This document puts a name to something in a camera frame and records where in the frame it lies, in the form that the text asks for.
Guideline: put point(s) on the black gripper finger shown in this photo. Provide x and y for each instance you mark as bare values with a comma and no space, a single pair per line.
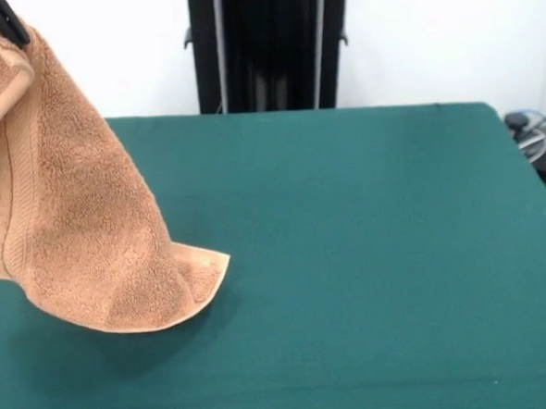
9,26

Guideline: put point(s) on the orange terry towel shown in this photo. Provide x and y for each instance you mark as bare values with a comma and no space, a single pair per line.
79,216

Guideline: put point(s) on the dark green table cloth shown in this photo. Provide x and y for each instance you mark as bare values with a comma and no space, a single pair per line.
351,278

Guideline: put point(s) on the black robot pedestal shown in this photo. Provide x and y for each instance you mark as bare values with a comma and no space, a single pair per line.
273,51

